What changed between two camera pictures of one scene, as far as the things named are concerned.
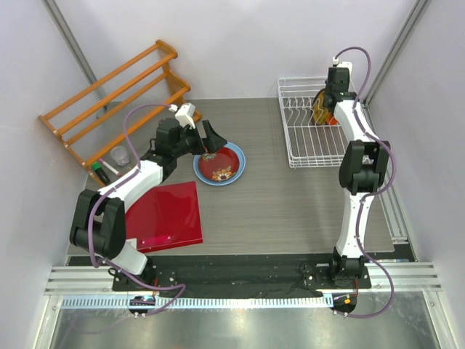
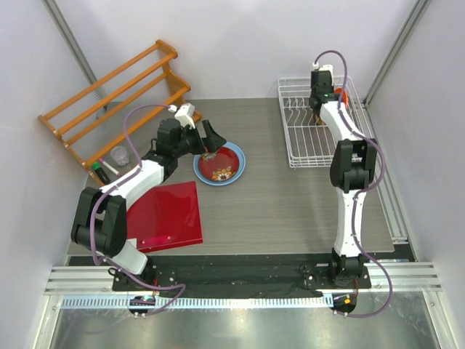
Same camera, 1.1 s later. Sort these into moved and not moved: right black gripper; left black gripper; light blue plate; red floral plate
Moved: right black gripper
Not moved: left black gripper; red floral plate; light blue plate
